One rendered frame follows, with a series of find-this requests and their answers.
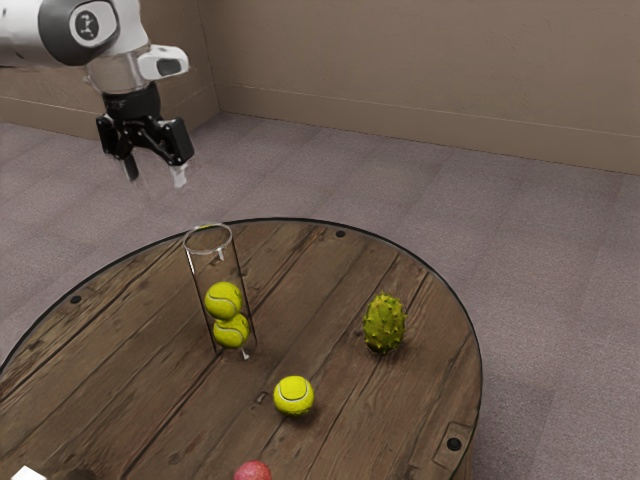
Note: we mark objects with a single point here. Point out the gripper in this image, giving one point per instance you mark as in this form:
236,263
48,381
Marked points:
131,107

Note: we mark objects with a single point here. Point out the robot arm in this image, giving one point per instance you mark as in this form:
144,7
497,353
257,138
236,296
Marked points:
75,30

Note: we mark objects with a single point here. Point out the clear plastic ball tube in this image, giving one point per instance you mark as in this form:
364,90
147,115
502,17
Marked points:
220,280

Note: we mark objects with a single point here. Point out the yellow tennis ball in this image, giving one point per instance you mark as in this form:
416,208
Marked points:
223,300
231,331
293,396

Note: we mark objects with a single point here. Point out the spiky green fruit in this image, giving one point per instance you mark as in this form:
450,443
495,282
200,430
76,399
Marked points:
383,324

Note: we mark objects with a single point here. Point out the red apple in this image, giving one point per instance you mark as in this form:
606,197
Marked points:
253,472

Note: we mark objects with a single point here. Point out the white block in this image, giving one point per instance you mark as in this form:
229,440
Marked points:
24,474

